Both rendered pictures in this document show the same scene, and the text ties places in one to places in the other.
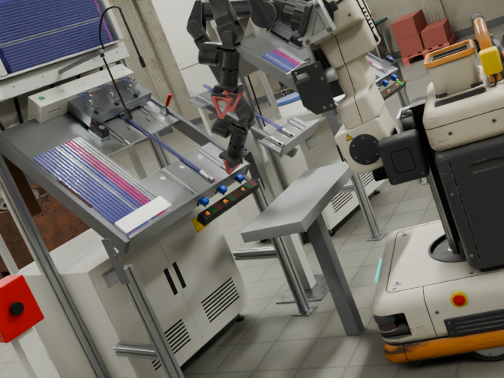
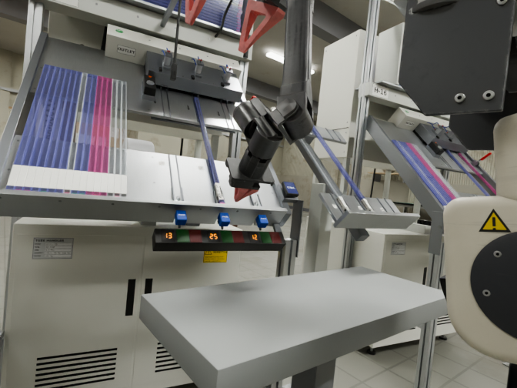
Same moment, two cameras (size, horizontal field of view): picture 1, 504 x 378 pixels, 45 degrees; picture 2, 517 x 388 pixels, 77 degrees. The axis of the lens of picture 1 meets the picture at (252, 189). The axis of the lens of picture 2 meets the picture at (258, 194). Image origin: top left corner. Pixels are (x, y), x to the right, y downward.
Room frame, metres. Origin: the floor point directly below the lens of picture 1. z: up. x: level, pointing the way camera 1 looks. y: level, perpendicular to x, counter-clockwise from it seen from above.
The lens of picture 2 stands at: (1.56, -0.24, 0.79)
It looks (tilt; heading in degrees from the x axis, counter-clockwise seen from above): 2 degrees down; 19
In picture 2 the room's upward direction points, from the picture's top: 6 degrees clockwise
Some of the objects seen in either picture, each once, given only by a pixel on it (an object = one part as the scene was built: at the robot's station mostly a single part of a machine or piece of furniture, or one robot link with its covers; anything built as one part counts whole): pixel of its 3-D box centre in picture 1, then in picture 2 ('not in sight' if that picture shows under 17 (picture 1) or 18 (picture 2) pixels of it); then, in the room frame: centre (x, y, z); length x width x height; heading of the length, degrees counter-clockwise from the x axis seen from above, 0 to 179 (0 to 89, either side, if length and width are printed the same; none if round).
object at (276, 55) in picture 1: (310, 115); (411, 225); (3.60, -0.48, 0.65); 1.01 x 0.73 x 1.29; 46
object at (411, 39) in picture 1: (424, 32); not in sight; (9.32, -3.32, 0.32); 1.10 x 0.78 x 0.65; 147
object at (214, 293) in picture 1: (136, 295); (128, 288); (2.67, 0.67, 0.31); 0.70 x 0.65 x 0.62; 136
